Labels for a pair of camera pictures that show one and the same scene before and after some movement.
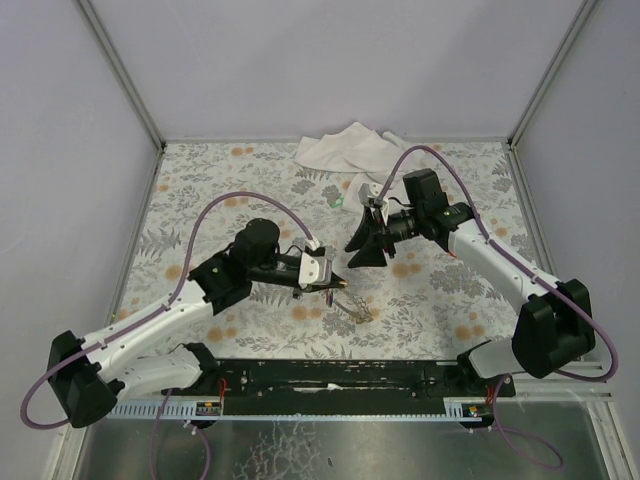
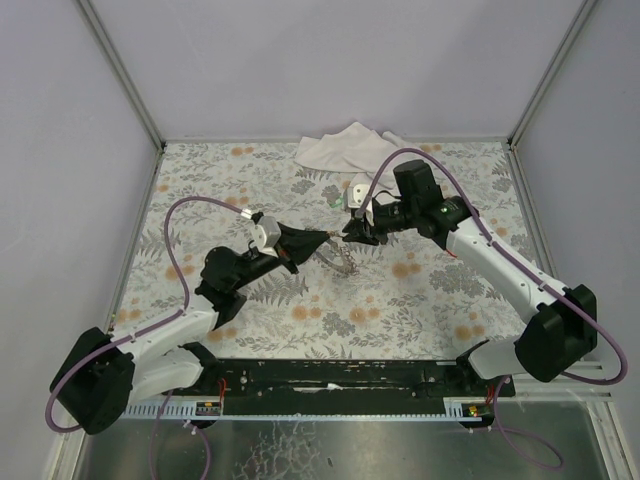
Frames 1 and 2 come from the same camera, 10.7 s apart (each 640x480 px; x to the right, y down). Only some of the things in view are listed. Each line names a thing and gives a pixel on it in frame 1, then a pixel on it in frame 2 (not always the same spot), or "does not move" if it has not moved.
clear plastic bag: [354, 307] to [336, 253]
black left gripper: [295, 278] to [286, 248]
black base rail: [344, 387] does not move
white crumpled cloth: [364, 155] does not move
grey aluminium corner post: [552, 69] does not move
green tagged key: [338, 202] does not move
